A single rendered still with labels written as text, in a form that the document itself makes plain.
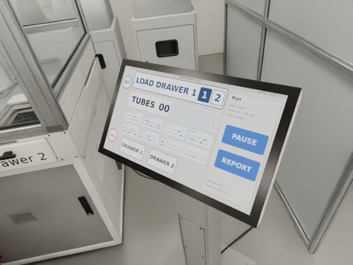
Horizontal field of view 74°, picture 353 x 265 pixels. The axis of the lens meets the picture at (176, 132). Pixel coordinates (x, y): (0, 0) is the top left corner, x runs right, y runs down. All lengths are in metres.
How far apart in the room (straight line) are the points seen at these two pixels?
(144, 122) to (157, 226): 1.12
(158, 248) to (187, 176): 1.07
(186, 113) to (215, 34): 3.63
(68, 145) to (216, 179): 0.67
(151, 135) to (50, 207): 0.84
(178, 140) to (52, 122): 0.54
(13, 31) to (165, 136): 0.54
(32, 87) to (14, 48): 0.13
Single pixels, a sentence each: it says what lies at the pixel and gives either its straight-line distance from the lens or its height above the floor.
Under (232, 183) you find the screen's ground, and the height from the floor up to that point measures 1.02.
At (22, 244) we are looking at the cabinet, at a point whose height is 0.24.
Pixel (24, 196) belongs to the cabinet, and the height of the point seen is 0.62.
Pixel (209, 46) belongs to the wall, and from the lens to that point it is 4.23.
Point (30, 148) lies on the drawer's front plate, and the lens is 1.07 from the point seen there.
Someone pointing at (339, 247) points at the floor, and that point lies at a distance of 1.78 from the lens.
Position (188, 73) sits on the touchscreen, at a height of 1.19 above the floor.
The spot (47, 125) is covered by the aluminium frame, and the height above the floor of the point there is 0.98.
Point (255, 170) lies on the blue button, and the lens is 0.54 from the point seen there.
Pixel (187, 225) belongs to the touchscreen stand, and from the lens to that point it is 1.02.
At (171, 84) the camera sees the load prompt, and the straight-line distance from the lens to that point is 0.65.
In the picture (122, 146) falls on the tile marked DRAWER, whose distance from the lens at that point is 0.72.
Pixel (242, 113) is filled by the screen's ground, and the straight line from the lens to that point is 0.55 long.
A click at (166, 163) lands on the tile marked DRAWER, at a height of 1.00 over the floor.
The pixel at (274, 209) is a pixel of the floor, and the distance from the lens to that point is 1.80.
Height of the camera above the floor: 1.44
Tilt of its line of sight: 37 degrees down
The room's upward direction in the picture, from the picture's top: 8 degrees counter-clockwise
